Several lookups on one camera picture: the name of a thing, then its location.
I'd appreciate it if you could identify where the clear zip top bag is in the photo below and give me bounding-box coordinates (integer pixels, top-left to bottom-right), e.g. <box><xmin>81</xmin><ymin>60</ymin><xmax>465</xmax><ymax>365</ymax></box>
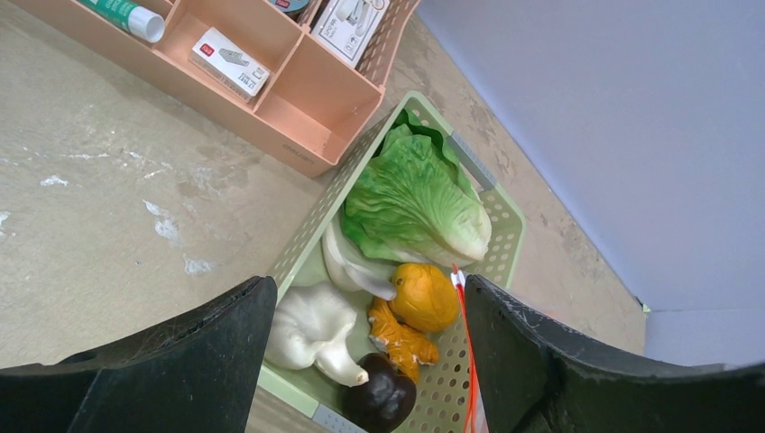
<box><xmin>450</xmin><ymin>263</ymin><xmax>489</xmax><ymax>433</ymax></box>

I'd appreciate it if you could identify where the green white glue stick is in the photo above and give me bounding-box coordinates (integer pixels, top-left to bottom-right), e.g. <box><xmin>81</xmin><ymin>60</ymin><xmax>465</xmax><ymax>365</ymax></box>
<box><xmin>79</xmin><ymin>0</ymin><xmax>165</xmax><ymax>43</ymax></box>

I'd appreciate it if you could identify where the fake orange ginger root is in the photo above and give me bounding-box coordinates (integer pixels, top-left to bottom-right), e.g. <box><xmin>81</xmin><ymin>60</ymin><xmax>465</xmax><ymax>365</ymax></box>
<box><xmin>367</xmin><ymin>298</ymin><xmax>439</xmax><ymax>383</ymax></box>

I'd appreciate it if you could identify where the fake yellow lemon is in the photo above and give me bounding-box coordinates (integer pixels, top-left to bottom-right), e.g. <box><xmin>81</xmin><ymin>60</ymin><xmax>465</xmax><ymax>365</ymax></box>
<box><xmin>388</xmin><ymin>263</ymin><xmax>461</xmax><ymax>333</ymax></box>

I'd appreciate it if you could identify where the fake napa cabbage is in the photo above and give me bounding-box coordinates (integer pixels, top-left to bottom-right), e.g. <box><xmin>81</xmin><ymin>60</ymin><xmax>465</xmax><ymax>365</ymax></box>
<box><xmin>341</xmin><ymin>110</ymin><xmax>492</xmax><ymax>267</ymax></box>

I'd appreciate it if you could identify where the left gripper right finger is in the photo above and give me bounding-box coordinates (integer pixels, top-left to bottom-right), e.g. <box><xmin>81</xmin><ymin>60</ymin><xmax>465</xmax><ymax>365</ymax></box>
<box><xmin>465</xmin><ymin>275</ymin><xmax>764</xmax><ymax>432</ymax></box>

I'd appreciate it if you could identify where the white staples box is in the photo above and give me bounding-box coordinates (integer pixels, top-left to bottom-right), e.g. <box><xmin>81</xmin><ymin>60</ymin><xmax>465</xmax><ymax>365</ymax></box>
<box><xmin>189</xmin><ymin>27</ymin><xmax>271</xmax><ymax>103</ymax></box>

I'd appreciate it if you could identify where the fake white garlic bulb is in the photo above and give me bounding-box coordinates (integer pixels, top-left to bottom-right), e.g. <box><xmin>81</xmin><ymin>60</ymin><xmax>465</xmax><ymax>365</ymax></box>
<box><xmin>265</xmin><ymin>281</ymin><xmax>369</xmax><ymax>387</ymax></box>

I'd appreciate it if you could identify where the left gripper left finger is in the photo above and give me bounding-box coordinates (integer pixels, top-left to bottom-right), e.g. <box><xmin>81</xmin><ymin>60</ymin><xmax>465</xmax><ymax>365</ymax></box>
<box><xmin>1</xmin><ymin>276</ymin><xmax>277</xmax><ymax>432</ymax></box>

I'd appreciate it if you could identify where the fake dark purple plum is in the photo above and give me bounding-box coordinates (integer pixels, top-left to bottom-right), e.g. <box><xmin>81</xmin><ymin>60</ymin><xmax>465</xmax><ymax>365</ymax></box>
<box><xmin>338</xmin><ymin>353</ymin><xmax>417</xmax><ymax>433</ymax></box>

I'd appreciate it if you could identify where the fake white bok choy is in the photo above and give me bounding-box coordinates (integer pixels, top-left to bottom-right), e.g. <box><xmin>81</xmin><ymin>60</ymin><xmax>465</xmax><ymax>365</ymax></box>
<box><xmin>321</xmin><ymin>214</ymin><xmax>397</xmax><ymax>300</ymax></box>

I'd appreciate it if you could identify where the white packaged item card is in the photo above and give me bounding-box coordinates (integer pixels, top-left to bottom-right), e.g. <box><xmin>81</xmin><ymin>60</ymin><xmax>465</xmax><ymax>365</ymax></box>
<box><xmin>311</xmin><ymin>0</ymin><xmax>391</xmax><ymax>67</ymax></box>

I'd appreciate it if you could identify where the pink plastic file organizer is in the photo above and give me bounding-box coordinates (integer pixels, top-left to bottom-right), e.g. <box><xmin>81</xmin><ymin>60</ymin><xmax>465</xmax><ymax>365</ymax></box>
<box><xmin>21</xmin><ymin>1</ymin><xmax>416</xmax><ymax>178</ymax></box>

